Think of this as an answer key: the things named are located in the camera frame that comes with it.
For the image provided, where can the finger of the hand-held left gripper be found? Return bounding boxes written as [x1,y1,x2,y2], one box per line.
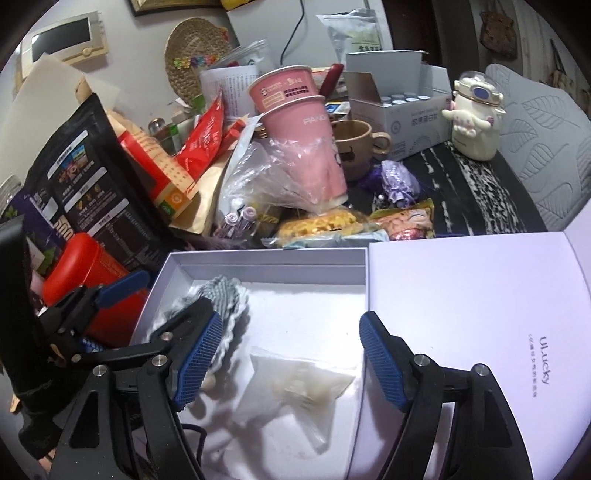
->
[60,329,175,370]
[44,271,151,335]

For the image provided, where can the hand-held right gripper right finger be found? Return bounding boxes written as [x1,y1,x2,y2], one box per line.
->
[359,311,529,480]

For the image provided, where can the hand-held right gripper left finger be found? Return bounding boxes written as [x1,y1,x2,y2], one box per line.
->
[51,298,225,480]

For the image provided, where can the black white scrunchie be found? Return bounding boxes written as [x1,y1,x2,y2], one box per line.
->
[148,274,252,388]

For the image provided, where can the clear bag of white pieces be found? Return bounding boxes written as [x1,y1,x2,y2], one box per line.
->
[231,351,356,453]

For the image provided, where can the white cardboard box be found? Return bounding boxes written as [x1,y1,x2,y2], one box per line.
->
[129,248,370,480]

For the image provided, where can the red canister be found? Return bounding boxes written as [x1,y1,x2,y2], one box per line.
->
[41,232,148,347]

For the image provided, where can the white box lid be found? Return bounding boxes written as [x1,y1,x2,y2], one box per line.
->
[367,231,591,480]

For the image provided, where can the black snack pouch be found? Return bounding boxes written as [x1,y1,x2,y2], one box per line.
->
[23,92,185,273]

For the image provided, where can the purple printed box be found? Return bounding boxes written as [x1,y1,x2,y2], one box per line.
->
[0,187,65,296]

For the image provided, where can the brown paper envelope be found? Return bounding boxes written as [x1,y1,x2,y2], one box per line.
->
[168,152,232,236]

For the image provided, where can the orange red carton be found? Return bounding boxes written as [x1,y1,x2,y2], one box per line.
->
[117,127,195,217]

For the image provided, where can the purple capped tubes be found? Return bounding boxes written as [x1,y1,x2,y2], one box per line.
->
[217,205,259,238]

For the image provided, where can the pink snack packet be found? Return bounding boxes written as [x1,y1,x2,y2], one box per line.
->
[372,198,437,241]

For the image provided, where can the yellow snack packet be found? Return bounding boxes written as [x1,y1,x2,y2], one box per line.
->
[263,210,375,250]

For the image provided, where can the red sachet packet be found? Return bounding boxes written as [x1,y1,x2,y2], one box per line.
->
[178,92,227,181]

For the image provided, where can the crumpled clear plastic bag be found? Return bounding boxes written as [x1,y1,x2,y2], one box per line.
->
[217,134,347,241]

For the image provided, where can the purple sachet pouch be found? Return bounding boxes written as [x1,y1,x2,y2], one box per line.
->
[369,159,421,208]

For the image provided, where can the cream paper bag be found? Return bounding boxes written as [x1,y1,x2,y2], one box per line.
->
[0,53,121,185]

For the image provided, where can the brown ceramic mug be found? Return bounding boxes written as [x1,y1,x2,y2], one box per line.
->
[330,119,392,183]

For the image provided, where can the printed paper sheet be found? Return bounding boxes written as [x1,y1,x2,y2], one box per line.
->
[199,65,262,118]

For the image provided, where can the pink paper cup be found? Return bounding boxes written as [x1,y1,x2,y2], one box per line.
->
[261,95,349,208]
[247,66,324,116]

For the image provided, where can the white box of vials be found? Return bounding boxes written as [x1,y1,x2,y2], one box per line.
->
[345,50,455,161]

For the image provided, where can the woven straw fan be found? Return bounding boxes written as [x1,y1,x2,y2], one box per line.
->
[165,18,232,104]

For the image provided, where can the white dog figurine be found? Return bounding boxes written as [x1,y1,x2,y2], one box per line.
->
[441,69,506,162]

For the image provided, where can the grey leaf cushion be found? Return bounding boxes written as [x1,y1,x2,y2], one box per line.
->
[485,62,591,232]

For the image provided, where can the white appliance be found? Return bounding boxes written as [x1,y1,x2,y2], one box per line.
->
[226,0,356,70]

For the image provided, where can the green white pouch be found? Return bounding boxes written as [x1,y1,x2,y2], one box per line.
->
[316,13,386,61]

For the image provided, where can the white wall panel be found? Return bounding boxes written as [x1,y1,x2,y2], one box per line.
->
[21,11,112,75]

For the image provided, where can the picture frame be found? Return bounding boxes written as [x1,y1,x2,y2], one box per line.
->
[127,0,222,18]

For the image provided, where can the black cable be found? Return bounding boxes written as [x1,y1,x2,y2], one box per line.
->
[279,0,306,68]

